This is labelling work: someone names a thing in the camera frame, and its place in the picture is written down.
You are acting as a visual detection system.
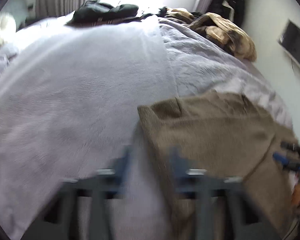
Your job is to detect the brown knit sweater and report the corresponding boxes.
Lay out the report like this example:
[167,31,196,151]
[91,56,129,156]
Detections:
[138,91,297,239]

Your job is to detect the tan striped clothes pile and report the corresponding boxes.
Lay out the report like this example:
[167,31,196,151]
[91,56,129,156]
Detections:
[164,7,257,62]

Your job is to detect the lavender fleece blanket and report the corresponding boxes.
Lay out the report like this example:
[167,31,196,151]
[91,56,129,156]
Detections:
[0,16,176,239]

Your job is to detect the black hanging jacket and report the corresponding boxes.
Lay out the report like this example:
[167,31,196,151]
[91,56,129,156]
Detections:
[207,0,246,27]

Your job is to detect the dark green garment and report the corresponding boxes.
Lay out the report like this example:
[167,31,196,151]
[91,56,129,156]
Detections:
[66,0,153,27]

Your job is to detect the white pillow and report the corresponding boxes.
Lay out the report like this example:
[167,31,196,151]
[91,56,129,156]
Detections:
[0,12,16,48]

